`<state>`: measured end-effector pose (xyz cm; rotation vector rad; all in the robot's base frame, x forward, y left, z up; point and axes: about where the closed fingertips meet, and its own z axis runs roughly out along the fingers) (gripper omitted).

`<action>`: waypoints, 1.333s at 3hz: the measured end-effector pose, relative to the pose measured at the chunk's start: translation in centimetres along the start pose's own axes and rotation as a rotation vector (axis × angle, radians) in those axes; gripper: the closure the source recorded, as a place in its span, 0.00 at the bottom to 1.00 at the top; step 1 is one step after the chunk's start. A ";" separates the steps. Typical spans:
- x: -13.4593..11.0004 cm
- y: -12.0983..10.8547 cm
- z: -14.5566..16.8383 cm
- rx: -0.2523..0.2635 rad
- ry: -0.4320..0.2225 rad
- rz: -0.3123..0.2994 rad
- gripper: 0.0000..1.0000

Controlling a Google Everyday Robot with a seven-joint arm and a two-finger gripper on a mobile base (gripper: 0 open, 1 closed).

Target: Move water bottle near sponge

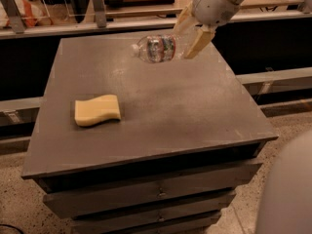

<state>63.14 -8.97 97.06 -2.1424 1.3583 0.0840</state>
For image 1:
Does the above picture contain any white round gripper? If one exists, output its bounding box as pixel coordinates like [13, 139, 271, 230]
[174, 0, 240, 59]

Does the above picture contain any clear plastic water bottle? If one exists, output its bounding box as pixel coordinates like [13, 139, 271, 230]
[131, 34, 188, 63]

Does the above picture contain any yellow sponge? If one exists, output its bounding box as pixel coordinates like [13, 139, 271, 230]
[74, 95, 121, 127]

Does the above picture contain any grey drawer cabinet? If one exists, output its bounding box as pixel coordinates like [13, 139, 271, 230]
[22, 33, 276, 234]

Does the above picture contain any orange and white bag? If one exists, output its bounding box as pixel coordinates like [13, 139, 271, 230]
[0, 0, 53, 27]

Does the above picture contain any black floor cable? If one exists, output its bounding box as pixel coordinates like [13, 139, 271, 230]
[0, 223, 25, 234]

